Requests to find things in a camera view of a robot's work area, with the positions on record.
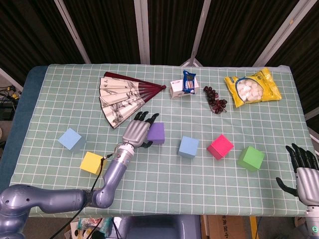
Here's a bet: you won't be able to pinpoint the dark red grape bunch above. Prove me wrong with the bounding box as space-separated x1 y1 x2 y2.
203 86 228 115

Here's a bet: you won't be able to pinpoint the green checked tablecloth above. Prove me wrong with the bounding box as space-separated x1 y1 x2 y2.
2 64 319 217

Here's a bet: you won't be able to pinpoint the yellow foam cube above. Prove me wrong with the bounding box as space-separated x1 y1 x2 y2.
79 151 108 177

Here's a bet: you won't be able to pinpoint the colourful printed packaging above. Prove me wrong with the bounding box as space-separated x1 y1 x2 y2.
69 217 113 239

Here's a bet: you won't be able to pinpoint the blue cookie packet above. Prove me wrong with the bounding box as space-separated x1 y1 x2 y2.
182 70 197 96

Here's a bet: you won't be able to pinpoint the tangled floor cables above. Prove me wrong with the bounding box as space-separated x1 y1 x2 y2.
0 86 22 101

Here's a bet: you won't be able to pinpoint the purple foam cube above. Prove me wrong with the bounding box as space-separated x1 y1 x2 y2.
147 122 165 145

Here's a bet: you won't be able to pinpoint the white frame bar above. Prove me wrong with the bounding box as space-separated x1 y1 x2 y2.
0 67 24 92
304 108 319 120

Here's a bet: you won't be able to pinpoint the white frame post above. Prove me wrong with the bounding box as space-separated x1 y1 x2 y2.
253 0 315 67
54 0 92 64
179 0 212 67
133 0 151 64

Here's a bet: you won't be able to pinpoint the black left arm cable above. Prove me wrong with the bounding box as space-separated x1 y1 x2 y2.
49 154 114 239

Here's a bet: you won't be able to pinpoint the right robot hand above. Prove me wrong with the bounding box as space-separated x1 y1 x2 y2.
276 143 319 206

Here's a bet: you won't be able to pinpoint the pink foam cube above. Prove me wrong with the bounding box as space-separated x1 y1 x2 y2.
206 134 234 160

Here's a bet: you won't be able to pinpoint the dark brown curtain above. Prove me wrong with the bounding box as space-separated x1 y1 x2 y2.
0 0 319 120

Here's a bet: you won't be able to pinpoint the light blue foam cube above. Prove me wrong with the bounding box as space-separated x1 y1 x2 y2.
58 127 86 152
177 136 200 159

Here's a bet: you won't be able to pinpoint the painted paper folding fan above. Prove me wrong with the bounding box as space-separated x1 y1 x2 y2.
99 71 167 130

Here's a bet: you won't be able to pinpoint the yellow vertical bar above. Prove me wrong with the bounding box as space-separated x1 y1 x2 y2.
250 216 257 239

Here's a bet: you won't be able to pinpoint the yellow marshmallow bag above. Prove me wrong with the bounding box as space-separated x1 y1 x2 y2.
223 67 282 108

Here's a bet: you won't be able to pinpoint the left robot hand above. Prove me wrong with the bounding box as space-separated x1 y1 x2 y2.
122 111 160 149

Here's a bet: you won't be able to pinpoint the blue-grey robot torso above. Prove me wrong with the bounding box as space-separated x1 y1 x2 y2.
119 215 201 239

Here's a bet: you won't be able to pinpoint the brown cardboard box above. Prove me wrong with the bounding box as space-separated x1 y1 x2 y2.
206 215 246 239

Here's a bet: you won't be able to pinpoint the green foam cube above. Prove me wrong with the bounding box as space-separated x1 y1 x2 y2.
237 145 265 172

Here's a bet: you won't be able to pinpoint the white cardboard product box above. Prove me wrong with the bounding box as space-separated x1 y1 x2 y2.
169 79 200 100

